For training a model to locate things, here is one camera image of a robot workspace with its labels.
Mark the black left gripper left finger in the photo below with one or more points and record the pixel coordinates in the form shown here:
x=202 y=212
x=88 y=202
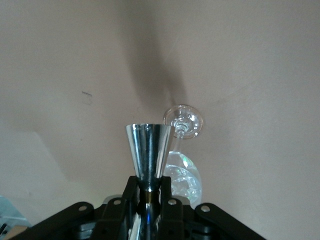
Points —
x=112 y=220

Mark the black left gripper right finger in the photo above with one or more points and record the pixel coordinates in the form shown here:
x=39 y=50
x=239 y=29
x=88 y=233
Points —
x=180 y=220

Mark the silver metal jigger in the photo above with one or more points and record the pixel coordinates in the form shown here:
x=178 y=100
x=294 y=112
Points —
x=147 y=150

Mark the clear faceted wine glass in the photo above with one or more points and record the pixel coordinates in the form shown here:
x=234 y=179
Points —
x=185 y=180

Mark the brown table cover sheet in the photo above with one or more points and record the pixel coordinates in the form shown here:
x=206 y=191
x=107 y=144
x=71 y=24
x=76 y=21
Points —
x=75 y=50

